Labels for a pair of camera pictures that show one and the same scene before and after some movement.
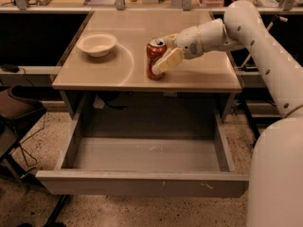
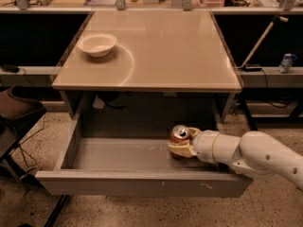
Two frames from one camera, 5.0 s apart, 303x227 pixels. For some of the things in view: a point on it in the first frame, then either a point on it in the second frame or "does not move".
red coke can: [154, 49] -> [179, 134]
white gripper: [187, 42] -> [204, 146]
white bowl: [97, 43] does not move
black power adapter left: [11, 68] does not move
